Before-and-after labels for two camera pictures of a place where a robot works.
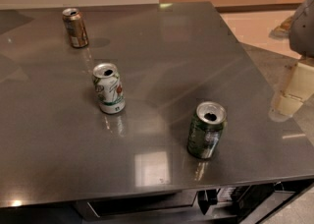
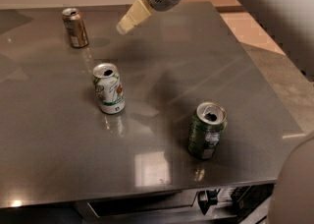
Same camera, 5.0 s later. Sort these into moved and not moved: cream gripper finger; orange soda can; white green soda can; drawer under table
Moved: cream gripper finger
Not moved: drawer under table; orange soda can; white green soda can
